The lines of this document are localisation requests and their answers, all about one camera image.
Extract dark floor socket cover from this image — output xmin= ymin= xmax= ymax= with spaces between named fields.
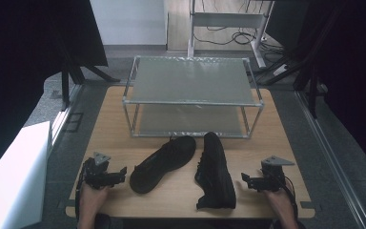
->
xmin=63 ymin=111 xmax=85 ymax=134

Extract aluminium floor rail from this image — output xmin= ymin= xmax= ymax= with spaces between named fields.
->
xmin=295 ymin=90 xmax=366 ymax=229
xmin=50 ymin=83 xmax=84 ymax=146

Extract black stand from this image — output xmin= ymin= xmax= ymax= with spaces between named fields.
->
xmin=254 ymin=30 xmax=322 ymax=119
xmin=59 ymin=37 xmax=122 ymax=112

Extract left hand-held gripper cable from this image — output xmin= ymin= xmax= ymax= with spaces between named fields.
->
xmin=74 ymin=165 xmax=89 ymax=220

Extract white desk frame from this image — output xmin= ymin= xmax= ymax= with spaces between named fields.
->
xmin=187 ymin=0 xmax=275 ymax=70

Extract person's right hand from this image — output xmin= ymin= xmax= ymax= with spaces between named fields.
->
xmin=262 ymin=188 xmax=296 ymax=221

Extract hand-held gripper cable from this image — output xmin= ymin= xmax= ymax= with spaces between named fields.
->
xmin=283 ymin=177 xmax=300 ymax=221
xmin=74 ymin=165 xmax=89 ymax=220

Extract person's left hand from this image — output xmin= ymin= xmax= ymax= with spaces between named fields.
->
xmin=77 ymin=183 xmax=110 ymax=221

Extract metal frame shoe rack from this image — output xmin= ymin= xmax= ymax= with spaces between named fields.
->
xmin=121 ymin=55 xmax=265 ymax=139

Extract white power strip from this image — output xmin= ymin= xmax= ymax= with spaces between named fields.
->
xmin=272 ymin=64 xmax=289 ymax=77

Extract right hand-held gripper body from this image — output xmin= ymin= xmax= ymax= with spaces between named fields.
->
xmin=256 ymin=155 xmax=295 ymax=193

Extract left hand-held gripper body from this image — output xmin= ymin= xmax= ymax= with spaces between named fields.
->
xmin=81 ymin=151 xmax=120 ymax=191

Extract black shoe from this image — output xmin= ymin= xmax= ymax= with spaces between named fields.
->
xmin=193 ymin=131 xmax=237 ymax=211
xmin=129 ymin=135 xmax=197 ymax=195

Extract black floor cables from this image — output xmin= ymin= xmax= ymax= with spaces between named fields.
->
xmin=193 ymin=24 xmax=285 ymax=55

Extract right hand-held gripper cable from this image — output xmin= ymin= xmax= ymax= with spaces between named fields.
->
xmin=283 ymin=177 xmax=300 ymax=221

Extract white box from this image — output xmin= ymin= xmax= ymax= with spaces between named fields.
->
xmin=0 ymin=120 xmax=52 ymax=229

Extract black curtain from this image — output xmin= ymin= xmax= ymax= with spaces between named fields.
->
xmin=0 ymin=0 xmax=110 ymax=184
xmin=265 ymin=0 xmax=366 ymax=179

